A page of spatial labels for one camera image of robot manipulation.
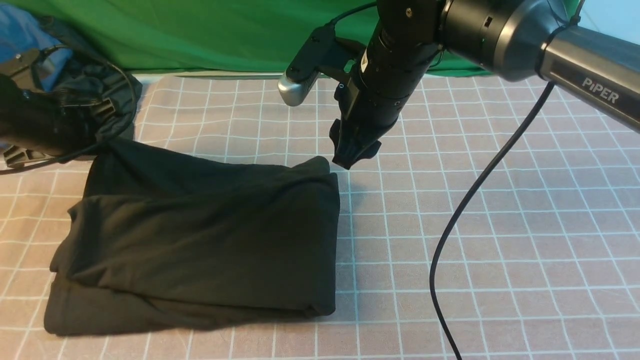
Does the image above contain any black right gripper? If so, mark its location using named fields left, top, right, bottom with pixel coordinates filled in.
left=329, top=0, right=442, bottom=170

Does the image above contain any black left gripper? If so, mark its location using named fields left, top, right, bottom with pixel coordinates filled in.
left=1, top=47, right=121, bottom=168

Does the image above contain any dark gray long-sleeve shirt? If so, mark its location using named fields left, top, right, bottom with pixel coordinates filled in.
left=43, top=140, right=341, bottom=337

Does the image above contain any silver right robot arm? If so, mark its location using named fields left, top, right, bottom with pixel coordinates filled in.
left=330, top=0, right=640, bottom=169

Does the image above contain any dark teal crumpled garment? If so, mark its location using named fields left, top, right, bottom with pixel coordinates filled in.
left=36, top=16, right=143, bottom=141

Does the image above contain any blue cloth garment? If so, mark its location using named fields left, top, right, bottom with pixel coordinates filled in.
left=0, top=4, right=75, bottom=151

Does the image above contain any green backdrop cloth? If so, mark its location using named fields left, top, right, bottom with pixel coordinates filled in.
left=1, top=0, right=581, bottom=76

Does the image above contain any pink checkered table mat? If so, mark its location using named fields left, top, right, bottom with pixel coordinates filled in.
left=0, top=75, right=640, bottom=360

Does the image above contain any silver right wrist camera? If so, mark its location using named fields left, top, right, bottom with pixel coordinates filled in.
left=278, top=23, right=365, bottom=107

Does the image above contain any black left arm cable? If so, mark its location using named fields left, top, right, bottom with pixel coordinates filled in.
left=0, top=45, right=138, bottom=176

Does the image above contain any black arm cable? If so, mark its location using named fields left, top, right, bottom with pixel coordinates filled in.
left=330, top=0, right=586, bottom=360
left=0, top=45, right=138, bottom=176

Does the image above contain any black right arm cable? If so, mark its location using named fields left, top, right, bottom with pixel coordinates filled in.
left=330, top=0, right=586, bottom=360

